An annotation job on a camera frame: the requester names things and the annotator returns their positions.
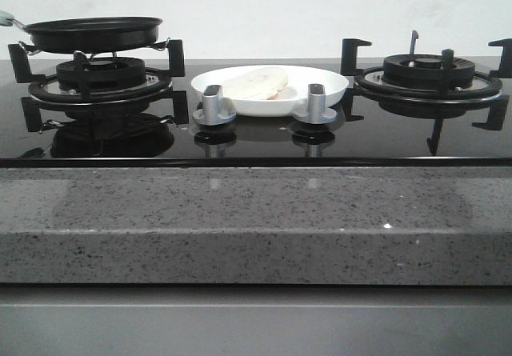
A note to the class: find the silver right stove knob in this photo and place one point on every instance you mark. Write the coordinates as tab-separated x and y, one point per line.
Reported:
315	111

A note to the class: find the black pan support grate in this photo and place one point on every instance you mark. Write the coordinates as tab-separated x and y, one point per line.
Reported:
92	107
438	101

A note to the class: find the grey cabinet front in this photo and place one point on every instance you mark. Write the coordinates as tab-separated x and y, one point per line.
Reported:
255	321

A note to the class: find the black left pan support grate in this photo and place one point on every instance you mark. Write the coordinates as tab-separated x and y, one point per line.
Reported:
92	107

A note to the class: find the black right gas burner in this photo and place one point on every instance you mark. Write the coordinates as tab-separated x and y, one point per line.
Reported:
424	69

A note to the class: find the black glass gas hob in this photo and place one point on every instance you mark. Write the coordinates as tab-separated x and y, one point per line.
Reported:
369	131

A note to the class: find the black right pan support grate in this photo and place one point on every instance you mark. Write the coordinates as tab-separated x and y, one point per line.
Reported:
438	101

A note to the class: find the grey speckled stone countertop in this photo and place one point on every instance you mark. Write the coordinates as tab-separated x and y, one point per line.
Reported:
371	226

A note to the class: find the white fried egg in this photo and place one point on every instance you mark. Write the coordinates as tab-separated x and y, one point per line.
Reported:
260	84

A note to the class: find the black left gas burner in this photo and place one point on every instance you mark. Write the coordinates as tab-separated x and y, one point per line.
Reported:
104	74

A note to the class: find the silver stove knob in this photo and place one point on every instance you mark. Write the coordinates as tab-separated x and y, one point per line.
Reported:
216	109
315	111

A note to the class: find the white ceramic plate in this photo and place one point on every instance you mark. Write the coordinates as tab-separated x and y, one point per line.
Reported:
295	92

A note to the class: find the black gas burner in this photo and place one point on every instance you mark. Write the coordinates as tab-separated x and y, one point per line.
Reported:
104	74
424	69

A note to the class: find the silver left stove knob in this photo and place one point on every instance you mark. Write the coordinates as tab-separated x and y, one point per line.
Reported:
216	109

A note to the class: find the black frying pan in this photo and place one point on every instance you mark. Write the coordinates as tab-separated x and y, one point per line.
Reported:
89	34

